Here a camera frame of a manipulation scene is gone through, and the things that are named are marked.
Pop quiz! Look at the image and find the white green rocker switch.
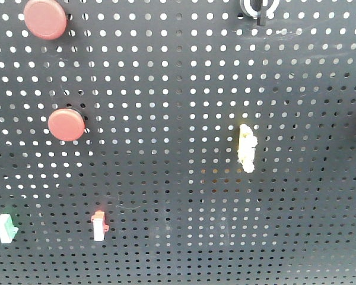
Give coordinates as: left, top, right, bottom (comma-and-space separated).
0, 214, 18, 243

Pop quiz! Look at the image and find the lower red push button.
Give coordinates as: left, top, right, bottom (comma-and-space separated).
47, 108, 85, 141

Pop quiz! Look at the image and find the red push button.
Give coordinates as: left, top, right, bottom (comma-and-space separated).
23, 0, 67, 40
47, 108, 85, 141

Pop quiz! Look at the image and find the upper red push button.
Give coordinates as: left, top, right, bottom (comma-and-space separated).
23, 0, 67, 40

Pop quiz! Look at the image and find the yellow toggle switch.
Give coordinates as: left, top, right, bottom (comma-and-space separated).
237, 124, 258, 173

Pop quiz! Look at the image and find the white red rocker switch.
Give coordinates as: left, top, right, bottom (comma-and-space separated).
91, 210, 109, 242

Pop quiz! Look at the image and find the black perforated pegboard panel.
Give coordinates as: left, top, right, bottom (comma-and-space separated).
0, 1, 356, 284

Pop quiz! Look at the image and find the black rotary knob with ring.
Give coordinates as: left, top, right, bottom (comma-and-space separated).
240, 0, 280, 26

